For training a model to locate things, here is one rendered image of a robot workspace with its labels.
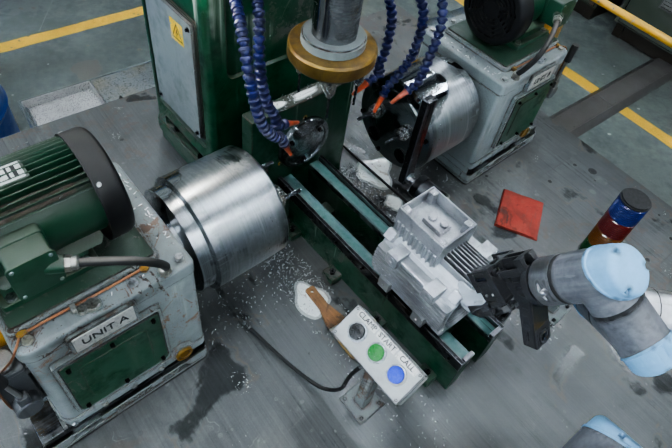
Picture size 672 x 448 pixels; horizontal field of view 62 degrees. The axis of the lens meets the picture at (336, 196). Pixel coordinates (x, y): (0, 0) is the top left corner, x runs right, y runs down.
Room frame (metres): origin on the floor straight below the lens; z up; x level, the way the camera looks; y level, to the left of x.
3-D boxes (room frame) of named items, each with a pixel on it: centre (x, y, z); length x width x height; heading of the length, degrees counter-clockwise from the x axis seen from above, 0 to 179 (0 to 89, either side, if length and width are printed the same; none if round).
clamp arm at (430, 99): (0.93, -0.16, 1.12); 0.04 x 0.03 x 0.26; 48
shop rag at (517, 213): (1.07, -0.52, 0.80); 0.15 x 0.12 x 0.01; 166
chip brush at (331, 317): (0.63, -0.05, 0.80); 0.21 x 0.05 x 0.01; 45
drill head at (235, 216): (0.65, 0.27, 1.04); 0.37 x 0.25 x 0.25; 138
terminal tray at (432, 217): (0.71, -0.20, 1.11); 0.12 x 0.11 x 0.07; 47
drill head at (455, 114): (1.16, -0.19, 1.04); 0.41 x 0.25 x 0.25; 138
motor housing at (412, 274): (0.68, -0.23, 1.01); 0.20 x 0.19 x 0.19; 47
